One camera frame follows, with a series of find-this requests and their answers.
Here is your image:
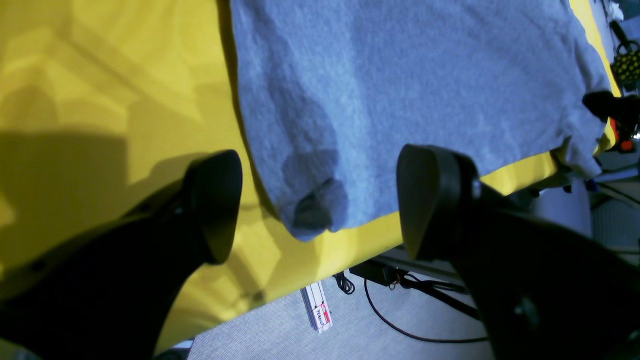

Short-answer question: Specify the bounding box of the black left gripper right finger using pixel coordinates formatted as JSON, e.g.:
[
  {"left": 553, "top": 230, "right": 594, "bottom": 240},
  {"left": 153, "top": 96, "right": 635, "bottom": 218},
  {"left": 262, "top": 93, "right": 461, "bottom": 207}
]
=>
[{"left": 397, "top": 145, "right": 640, "bottom": 360}]

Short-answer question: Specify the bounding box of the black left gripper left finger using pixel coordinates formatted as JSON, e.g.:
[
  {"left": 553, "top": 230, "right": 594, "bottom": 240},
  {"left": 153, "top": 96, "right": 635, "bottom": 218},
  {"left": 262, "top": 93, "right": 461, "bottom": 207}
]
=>
[{"left": 1, "top": 150, "right": 243, "bottom": 360}]

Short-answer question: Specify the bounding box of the grey t-shirt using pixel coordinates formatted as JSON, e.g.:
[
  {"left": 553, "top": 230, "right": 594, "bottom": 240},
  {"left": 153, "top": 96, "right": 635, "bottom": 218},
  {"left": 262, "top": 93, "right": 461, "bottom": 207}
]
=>
[{"left": 230, "top": 0, "right": 610, "bottom": 242}]

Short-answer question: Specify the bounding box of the black cable bundle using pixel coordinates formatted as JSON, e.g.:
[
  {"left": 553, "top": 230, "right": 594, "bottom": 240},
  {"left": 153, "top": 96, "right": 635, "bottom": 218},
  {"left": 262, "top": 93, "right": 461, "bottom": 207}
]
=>
[{"left": 332, "top": 257, "right": 491, "bottom": 346}]

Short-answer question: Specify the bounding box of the aluminium table frame rail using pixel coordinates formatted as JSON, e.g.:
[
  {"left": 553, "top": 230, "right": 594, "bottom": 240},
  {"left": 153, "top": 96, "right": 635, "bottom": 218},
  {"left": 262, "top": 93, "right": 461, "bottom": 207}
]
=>
[{"left": 300, "top": 281, "right": 334, "bottom": 334}]

